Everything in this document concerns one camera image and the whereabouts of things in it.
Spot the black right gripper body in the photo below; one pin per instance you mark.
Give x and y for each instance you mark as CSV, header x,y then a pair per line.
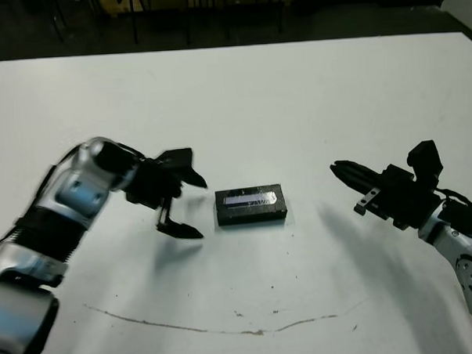
x,y
409,201

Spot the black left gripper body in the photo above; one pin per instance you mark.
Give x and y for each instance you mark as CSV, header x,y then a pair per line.
x,y
154,184

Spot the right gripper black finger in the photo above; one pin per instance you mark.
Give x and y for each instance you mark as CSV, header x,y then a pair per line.
x,y
357,183
361,170

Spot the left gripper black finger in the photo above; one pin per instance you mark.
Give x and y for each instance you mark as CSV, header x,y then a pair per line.
x,y
179,230
195,179

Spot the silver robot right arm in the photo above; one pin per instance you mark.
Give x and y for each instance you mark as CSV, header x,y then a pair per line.
x,y
450,234

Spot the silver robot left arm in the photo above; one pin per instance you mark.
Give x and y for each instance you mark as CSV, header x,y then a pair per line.
x,y
76,192

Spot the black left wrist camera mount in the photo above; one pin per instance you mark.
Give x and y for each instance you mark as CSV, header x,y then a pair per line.
x,y
178,158

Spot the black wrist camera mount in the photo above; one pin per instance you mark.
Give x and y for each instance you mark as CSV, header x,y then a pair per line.
x,y
178,158
425,159

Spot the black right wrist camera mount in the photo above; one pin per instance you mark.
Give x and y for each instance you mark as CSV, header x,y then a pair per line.
x,y
425,159

